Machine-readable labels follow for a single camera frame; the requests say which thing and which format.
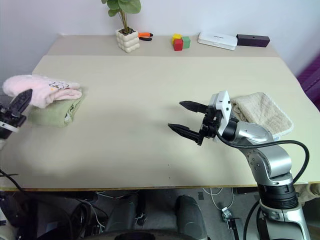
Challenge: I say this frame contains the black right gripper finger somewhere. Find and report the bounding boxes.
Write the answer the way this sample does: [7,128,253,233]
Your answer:
[167,123,204,146]
[179,100,209,114]

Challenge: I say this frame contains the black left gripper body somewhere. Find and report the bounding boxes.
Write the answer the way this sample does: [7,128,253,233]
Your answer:
[0,104,28,130]

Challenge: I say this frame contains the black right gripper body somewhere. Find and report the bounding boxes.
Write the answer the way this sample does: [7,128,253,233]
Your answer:
[199,104,224,141]

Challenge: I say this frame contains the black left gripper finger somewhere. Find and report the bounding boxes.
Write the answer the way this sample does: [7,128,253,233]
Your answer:
[11,88,33,112]
[13,89,34,118]

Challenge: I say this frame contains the pink fluffy towel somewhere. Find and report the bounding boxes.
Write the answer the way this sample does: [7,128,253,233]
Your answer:
[2,74,83,109]

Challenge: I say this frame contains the green folded towel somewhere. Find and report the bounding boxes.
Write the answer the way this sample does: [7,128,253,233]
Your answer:
[28,96,86,129]

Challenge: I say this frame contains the beige terry towel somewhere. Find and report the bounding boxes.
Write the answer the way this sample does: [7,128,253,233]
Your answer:
[229,91,295,138]

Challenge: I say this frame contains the red block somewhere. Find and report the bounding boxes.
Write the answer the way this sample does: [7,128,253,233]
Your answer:
[173,38,184,53]

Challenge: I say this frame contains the flat white box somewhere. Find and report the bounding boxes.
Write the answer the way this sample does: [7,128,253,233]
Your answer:
[197,31,239,51]

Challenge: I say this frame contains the yellow block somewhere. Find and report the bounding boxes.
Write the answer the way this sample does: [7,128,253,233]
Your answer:
[171,33,183,46]

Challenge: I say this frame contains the dark rounded shape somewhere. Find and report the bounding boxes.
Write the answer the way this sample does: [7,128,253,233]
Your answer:
[174,194,209,240]

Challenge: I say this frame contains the long black box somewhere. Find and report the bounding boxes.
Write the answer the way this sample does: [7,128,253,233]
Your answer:
[236,34,271,48]

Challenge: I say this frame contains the small metal clamp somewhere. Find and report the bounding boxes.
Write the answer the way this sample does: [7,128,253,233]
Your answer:
[220,206,241,227]

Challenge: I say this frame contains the green plant in white pot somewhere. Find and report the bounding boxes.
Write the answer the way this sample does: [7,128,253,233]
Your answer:
[101,0,142,54]

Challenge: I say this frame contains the purple ribbed object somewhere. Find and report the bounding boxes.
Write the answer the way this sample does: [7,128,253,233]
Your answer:
[296,56,320,114]

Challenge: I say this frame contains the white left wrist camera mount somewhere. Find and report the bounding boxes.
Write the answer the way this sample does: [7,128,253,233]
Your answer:
[0,121,20,141]

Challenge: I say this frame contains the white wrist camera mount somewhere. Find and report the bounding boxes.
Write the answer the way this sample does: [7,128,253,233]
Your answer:
[209,90,232,136]
[0,121,20,141]

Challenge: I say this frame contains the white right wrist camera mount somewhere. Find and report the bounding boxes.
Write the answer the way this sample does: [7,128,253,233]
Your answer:
[209,90,232,136]

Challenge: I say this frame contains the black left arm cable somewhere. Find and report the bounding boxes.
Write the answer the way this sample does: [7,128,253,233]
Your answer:
[0,169,27,193]

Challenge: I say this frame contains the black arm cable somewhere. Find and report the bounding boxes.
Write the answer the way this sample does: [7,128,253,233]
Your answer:
[0,169,27,193]
[213,129,311,240]

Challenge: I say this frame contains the thin white cable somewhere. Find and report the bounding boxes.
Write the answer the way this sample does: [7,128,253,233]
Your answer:
[201,186,236,211]

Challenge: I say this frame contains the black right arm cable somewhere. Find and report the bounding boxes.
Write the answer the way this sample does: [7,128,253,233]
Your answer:
[213,129,311,240]

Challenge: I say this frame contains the orange handled pliers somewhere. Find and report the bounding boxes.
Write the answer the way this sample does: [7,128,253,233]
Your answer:
[138,32,155,42]

